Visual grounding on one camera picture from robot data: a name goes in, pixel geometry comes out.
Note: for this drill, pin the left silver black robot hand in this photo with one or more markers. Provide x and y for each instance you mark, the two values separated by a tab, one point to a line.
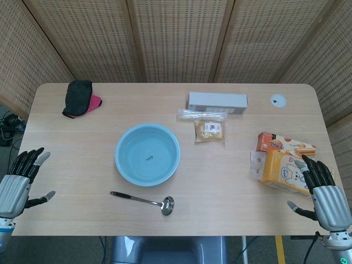
13	189

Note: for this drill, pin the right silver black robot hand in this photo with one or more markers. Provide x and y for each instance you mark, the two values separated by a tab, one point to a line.
331	206

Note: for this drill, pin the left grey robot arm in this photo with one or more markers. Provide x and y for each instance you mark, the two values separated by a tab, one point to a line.
5	231

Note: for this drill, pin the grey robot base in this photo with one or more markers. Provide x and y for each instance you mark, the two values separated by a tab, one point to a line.
170	250

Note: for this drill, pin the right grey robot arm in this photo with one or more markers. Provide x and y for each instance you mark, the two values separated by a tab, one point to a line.
339	247

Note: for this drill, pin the light blue bowl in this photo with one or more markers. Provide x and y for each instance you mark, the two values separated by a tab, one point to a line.
147	155

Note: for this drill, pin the orange egg roll box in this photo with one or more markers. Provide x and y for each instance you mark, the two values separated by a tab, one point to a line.
277	143

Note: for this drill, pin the white table leg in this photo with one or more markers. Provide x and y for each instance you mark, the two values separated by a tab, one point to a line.
244	250

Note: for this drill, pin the black and pink cloth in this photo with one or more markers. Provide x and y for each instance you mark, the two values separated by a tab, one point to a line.
78	97

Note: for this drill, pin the bagged bread snack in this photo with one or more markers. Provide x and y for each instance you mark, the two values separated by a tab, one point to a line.
209	132

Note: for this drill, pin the white power strip box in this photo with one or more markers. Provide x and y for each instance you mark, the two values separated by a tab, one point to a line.
217	100

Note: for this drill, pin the clear plastic bag of straws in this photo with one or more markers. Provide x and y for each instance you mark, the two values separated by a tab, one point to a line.
202	114

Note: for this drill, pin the bamboo folding screen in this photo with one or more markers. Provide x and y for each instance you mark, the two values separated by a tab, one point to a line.
176	38

